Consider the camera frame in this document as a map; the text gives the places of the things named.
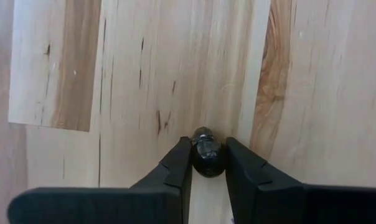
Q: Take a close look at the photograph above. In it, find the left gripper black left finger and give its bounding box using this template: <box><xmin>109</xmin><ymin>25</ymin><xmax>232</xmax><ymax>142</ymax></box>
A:
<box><xmin>6</xmin><ymin>136</ymin><xmax>194</xmax><ymax>224</ymax></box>

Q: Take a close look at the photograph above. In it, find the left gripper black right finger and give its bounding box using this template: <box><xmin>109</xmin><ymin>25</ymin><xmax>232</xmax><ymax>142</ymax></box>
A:
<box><xmin>224</xmin><ymin>136</ymin><xmax>376</xmax><ymax>224</ymax></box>

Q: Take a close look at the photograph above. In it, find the small dark glossy bead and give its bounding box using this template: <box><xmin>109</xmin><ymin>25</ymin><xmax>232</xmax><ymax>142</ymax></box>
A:
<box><xmin>190</xmin><ymin>126</ymin><xmax>228</xmax><ymax>179</ymax></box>

